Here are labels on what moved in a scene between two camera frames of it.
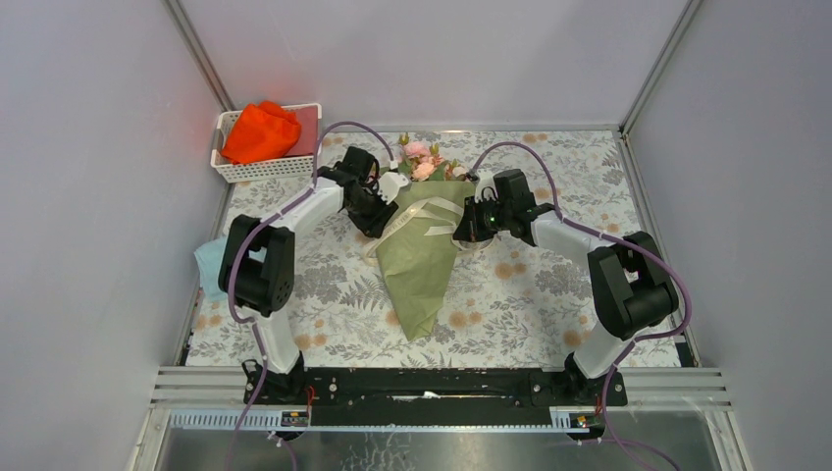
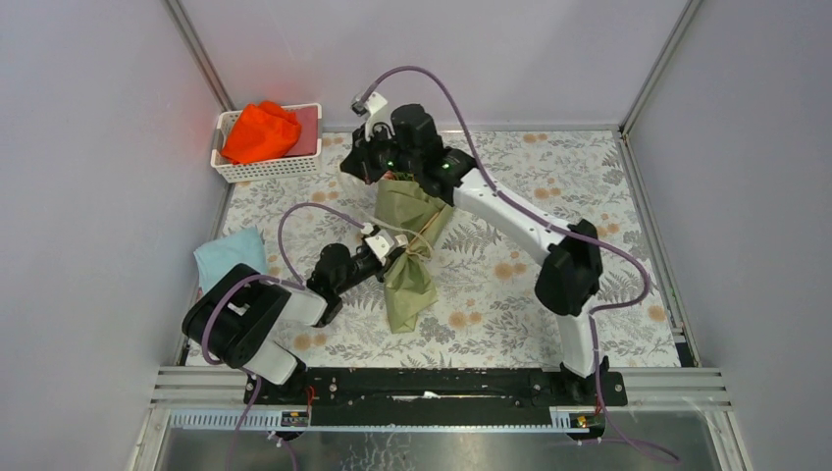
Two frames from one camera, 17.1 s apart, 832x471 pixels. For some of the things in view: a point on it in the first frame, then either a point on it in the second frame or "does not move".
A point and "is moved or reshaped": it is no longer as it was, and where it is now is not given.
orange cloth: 261,130 does not move
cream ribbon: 450,226 → 420,244
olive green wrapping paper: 414,254 is moved or reshaped
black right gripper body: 492,218 → 381,155
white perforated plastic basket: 286,168 does not move
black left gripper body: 371,188 → 361,270
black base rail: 435,398 does not move
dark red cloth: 307,140 does not move
